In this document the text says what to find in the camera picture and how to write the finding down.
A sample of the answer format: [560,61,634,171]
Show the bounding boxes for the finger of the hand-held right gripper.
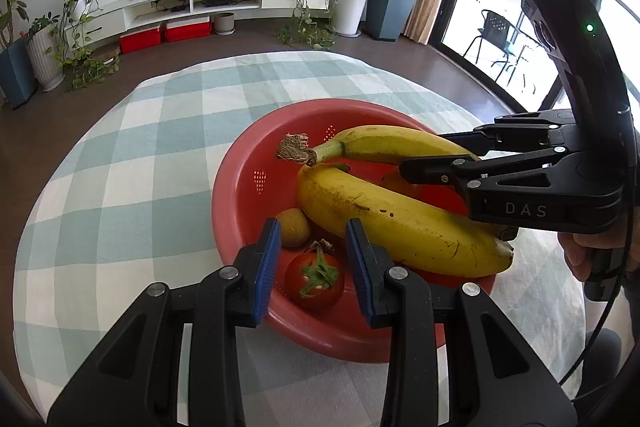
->
[435,109,583,156]
[399,147,588,190]

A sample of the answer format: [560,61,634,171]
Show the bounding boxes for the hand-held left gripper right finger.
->
[345,218,578,427]

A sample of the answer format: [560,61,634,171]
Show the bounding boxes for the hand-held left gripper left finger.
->
[47,217,283,427]

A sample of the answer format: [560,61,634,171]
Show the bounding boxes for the red tomato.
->
[284,241,346,310]

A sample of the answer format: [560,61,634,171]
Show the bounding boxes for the brown kiwi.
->
[274,208,312,249]

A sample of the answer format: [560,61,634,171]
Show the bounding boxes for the curved yellow banana with stem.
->
[276,125,483,168]

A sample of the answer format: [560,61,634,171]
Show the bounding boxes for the large straight yellow banana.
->
[296,161,515,278]

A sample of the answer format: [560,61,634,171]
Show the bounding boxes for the red plastic basin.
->
[211,98,501,364]

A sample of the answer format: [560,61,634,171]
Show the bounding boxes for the person's right hand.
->
[557,232,598,283]

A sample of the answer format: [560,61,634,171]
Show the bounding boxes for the orange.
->
[381,170,416,198]

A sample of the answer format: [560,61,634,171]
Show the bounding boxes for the black outdoor chair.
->
[462,9,523,80]

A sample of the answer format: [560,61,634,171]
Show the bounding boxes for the green white checked tablecloth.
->
[12,51,626,427]

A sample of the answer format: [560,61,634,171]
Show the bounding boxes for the person's black clothing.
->
[575,287,640,408]

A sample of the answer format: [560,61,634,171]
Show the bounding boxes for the plant in white ribbed pot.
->
[26,13,65,92]

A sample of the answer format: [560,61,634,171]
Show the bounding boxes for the plant in dark blue pot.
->
[0,0,37,110]

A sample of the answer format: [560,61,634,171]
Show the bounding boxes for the black cable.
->
[557,207,633,385]

